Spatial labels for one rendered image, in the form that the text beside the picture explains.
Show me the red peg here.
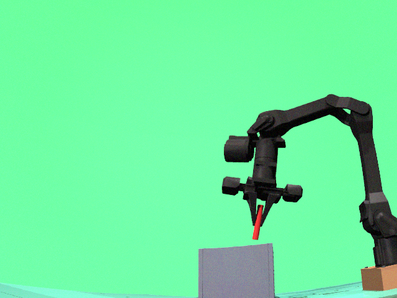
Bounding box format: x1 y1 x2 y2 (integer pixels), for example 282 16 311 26
252 204 264 240

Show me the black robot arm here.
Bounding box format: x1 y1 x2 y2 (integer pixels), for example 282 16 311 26
224 94 397 267

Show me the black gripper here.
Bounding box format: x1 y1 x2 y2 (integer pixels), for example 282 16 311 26
221 157 303 226

